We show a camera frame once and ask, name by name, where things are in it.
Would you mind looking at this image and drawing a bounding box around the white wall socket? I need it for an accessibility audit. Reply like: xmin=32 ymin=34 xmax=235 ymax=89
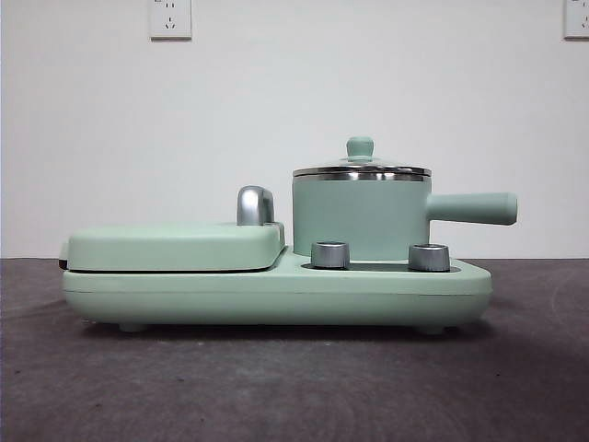
xmin=149 ymin=0 xmax=192 ymax=41
xmin=563 ymin=0 xmax=589 ymax=40

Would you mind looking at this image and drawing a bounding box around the chrome cover handle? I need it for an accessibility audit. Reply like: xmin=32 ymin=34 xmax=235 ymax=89
xmin=237 ymin=185 xmax=277 ymax=227

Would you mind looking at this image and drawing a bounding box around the silver control knob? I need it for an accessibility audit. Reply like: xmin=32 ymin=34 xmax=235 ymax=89
xmin=408 ymin=242 xmax=451 ymax=272
xmin=310 ymin=240 xmax=351 ymax=268

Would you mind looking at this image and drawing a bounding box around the mint green breakfast maker base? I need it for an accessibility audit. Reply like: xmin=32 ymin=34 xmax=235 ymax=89
xmin=62 ymin=244 xmax=492 ymax=333

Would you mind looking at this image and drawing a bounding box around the mint green handled pot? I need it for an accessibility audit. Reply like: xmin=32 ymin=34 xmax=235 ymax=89
xmin=292 ymin=168 xmax=520 ymax=259

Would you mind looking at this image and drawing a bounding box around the mint green griddle cover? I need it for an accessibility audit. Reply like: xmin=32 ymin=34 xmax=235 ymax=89
xmin=59 ymin=219 xmax=286 ymax=273

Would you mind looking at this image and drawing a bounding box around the glass pot lid green knob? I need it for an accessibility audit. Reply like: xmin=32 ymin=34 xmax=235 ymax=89
xmin=293 ymin=135 xmax=433 ymax=179

